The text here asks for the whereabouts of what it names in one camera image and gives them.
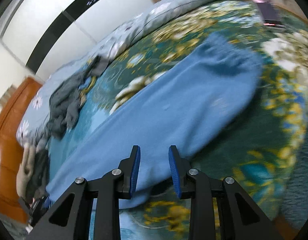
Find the dark wall panel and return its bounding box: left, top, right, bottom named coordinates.
left=26, top=0, right=137, bottom=75

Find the green floral bed blanket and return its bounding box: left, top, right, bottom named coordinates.
left=46, top=0, right=308, bottom=234

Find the dark purple cloth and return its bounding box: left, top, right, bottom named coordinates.
left=243, top=0, right=287, bottom=28

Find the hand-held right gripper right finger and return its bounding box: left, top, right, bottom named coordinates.
left=168, top=145, right=284, bottom=240

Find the light blue floral quilt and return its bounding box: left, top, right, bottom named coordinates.
left=16, top=0, right=231, bottom=145

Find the light blue garment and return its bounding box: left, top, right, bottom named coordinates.
left=45, top=32, right=264, bottom=209

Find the orange wooden headboard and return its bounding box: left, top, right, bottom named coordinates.
left=0, top=77, right=43, bottom=224

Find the grey crumpled garment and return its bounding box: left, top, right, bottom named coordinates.
left=46, top=55, right=110, bottom=139

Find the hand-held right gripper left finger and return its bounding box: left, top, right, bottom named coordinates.
left=26, top=145, right=141, bottom=240

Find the beige and black clothes pile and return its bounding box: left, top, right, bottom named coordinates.
left=16, top=144, right=51, bottom=205

